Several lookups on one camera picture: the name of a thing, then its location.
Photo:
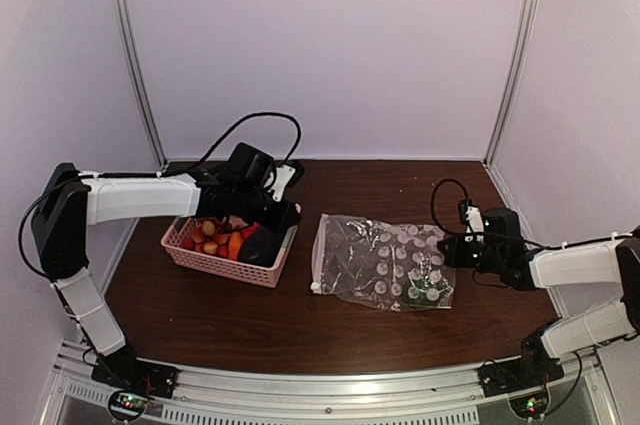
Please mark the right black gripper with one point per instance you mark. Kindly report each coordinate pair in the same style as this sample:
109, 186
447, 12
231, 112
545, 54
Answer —
454, 258

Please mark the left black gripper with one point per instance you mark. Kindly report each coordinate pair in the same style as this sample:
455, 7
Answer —
281, 218

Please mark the dark purple fake eggplant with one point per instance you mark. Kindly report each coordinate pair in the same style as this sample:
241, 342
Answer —
262, 248

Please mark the green fake pepper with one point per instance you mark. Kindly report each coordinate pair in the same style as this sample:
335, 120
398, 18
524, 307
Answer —
424, 293

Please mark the clear zip top bag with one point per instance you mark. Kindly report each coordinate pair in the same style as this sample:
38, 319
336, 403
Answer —
367, 262

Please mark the red orange fake tomato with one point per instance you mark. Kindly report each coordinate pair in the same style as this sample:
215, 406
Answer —
235, 244

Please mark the fake lychee bunch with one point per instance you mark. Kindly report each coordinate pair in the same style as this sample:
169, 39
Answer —
209, 237

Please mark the pink plastic basket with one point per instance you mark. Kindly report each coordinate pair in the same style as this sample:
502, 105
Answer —
268, 277

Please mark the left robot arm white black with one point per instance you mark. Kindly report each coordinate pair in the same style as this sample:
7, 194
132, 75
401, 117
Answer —
249, 186

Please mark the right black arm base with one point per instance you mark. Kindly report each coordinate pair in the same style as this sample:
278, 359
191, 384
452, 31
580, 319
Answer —
520, 370

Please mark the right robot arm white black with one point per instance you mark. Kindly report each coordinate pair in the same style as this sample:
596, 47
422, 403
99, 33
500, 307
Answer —
526, 266

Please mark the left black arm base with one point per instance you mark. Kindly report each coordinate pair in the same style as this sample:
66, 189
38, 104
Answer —
135, 375

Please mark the right circuit board with leds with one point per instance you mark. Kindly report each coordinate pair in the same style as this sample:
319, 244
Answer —
529, 407

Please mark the circuit board with leds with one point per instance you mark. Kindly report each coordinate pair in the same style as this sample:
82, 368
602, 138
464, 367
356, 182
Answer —
529, 407
124, 405

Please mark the left circuit board with leds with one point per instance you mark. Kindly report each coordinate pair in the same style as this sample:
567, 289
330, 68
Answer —
124, 405

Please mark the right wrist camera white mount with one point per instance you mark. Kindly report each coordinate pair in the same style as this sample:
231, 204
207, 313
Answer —
471, 218

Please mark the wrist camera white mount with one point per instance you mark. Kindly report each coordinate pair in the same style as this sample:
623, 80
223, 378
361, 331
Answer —
471, 218
282, 177

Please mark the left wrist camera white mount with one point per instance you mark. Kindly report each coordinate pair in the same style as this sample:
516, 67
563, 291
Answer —
282, 177

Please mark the front aluminium rail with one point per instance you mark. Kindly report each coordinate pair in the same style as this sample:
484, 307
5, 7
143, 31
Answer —
450, 395

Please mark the right aluminium frame post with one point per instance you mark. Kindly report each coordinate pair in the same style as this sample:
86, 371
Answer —
524, 29

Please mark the aluminium frame post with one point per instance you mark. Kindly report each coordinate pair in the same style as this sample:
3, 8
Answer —
524, 29
136, 76

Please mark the left aluminium frame post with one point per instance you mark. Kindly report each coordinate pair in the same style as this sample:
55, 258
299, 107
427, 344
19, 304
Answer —
136, 76

